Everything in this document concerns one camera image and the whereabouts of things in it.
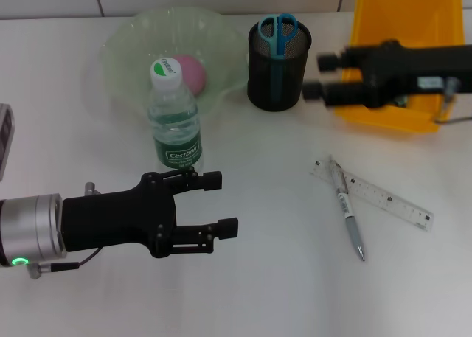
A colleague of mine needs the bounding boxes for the yellow plastic bin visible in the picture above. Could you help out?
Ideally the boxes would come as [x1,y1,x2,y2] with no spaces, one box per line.
[333,0,467,133]

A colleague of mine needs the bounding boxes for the clear grey ballpoint pen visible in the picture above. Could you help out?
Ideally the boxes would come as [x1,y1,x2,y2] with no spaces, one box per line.
[327,154,367,263]

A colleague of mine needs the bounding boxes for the right gripper connector cable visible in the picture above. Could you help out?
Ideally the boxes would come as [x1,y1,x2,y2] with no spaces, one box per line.
[434,88,472,125]

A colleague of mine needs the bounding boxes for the pink peach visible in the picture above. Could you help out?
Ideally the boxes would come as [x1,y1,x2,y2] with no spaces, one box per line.
[172,55,208,97]

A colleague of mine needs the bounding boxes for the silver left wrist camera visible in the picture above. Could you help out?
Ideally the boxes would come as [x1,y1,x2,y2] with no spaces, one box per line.
[0,103,15,180]

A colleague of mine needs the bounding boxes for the gripper connector cable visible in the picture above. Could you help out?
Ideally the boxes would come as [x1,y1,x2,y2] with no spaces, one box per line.
[25,246,103,281]
[434,88,472,125]

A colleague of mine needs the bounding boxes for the blue teal scissors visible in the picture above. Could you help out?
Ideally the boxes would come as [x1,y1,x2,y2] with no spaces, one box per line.
[257,13,298,102]

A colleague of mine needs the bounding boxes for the green glass fruit plate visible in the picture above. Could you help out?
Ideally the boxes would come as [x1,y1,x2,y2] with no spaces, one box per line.
[99,5,251,117]

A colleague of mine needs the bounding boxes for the left gripper connector cable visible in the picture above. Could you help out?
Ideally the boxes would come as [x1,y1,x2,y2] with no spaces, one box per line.
[25,246,103,281]

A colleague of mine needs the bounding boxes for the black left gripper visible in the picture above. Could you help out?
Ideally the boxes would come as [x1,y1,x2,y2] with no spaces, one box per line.
[60,167,240,260]

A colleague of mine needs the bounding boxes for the clear water bottle green label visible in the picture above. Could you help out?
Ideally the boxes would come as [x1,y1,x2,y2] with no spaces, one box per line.
[147,58,204,173]

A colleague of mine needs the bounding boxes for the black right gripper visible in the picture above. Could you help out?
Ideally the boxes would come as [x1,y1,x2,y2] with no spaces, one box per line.
[302,39,472,110]

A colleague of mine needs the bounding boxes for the black mesh pen holder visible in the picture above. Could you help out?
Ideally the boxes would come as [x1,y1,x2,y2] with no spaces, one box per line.
[246,18,313,113]

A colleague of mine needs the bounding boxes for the transparent plastic ruler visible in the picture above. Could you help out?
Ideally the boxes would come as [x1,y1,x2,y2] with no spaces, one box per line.
[308,159,434,232]

